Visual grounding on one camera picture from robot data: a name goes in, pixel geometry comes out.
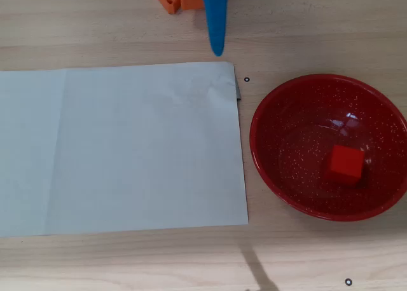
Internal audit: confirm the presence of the blue hinged gripper finger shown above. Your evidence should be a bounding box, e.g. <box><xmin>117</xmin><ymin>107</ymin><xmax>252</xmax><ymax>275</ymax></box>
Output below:
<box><xmin>199</xmin><ymin>0</ymin><xmax>232</xmax><ymax>57</ymax></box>

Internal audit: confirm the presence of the red cube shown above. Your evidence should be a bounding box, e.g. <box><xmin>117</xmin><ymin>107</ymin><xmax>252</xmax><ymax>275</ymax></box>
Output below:
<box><xmin>324</xmin><ymin>144</ymin><xmax>366</xmax><ymax>186</ymax></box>

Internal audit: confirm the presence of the red speckled bowl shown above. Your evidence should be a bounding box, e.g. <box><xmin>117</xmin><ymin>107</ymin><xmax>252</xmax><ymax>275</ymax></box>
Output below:
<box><xmin>249</xmin><ymin>74</ymin><xmax>407</xmax><ymax>222</ymax></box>

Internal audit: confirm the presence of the white paper sheet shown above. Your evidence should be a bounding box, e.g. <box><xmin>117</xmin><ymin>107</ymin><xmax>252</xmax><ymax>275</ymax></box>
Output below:
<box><xmin>0</xmin><ymin>61</ymin><xmax>249</xmax><ymax>238</ymax></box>

